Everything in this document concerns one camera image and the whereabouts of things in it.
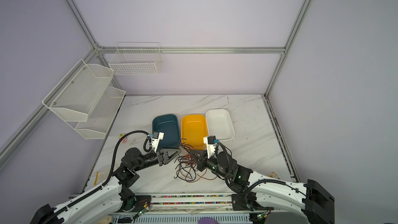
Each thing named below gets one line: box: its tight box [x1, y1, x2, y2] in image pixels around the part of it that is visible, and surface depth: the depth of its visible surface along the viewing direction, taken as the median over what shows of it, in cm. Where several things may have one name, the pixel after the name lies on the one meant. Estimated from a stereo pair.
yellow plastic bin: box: [180, 114, 209, 150], surface depth 101 cm
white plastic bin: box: [205, 108, 235, 142], surface depth 104 cm
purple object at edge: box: [197, 216, 219, 224], surface depth 71 cm
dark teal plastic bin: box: [151, 114, 181, 149], surface depth 103 cm
